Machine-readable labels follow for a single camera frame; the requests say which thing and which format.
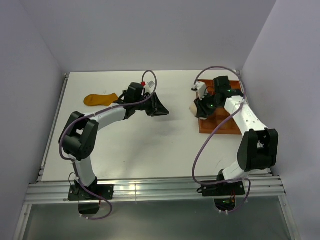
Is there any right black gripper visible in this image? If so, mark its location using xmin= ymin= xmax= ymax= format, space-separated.
xmin=194 ymin=91 xmax=222 ymax=119

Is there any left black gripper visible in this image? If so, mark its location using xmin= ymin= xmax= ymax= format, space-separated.
xmin=134 ymin=93 xmax=169 ymax=118

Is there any cream brown sock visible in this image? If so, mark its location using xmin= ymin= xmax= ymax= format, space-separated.
xmin=189 ymin=103 xmax=198 ymax=117

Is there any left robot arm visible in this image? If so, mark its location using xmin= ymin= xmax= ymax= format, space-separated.
xmin=58 ymin=81 xmax=170 ymax=200

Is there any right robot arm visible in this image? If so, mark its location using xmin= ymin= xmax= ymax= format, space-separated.
xmin=189 ymin=76 xmax=279 ymax=195

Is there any wooden compartment tray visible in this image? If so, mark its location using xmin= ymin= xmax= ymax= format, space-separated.
xmin=195 ymin=79 xmax=245 ymax=135

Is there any mustard yellow sock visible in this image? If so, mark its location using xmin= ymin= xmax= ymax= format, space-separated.
xmin=83 ymin=93 xmax=119 ymax=107

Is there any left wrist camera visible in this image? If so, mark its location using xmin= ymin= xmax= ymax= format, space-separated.
xmin=140 ymin=81 xmax=156 ymax=93

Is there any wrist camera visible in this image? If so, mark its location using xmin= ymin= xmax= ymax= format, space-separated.
xmin=191 ymin=81 xmax=207 ymax=100
xmin=140 ymin=81 xmax=156 ymax=93

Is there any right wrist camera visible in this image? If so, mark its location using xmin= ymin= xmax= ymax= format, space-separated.
xmin=191 ymin=81 xmax=207 ymax=100

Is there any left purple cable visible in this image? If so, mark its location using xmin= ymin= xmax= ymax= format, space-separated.
xmin=58 ymin=69 xmax=158 ymax=221

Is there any purple cable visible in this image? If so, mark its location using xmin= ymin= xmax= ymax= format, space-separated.
xmin=191 ymin=66 xmax=252 ymax=213
xmin=58 ymin=69 xmax=158 ymax=221

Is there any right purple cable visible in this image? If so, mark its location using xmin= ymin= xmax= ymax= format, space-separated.
xmin=191 ymin=66 xmax=252 ymax=213

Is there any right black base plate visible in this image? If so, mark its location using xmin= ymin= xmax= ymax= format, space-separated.
xmin=197 ymin=180 xmax=246 ymax=197

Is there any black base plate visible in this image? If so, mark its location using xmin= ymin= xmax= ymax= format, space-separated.
xmin=67 ymin=184 xmax=114 ymax=201
xmin=197 ymin=180 xmax=246 ymax=197

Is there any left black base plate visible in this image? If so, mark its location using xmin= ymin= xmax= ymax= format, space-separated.
xmin=67 ymin=184 xmax=114 ymax=201

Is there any aluminium frame rail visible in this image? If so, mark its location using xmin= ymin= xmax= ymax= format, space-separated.
xmin=24 ymin=174 xmax=286 ymax=205

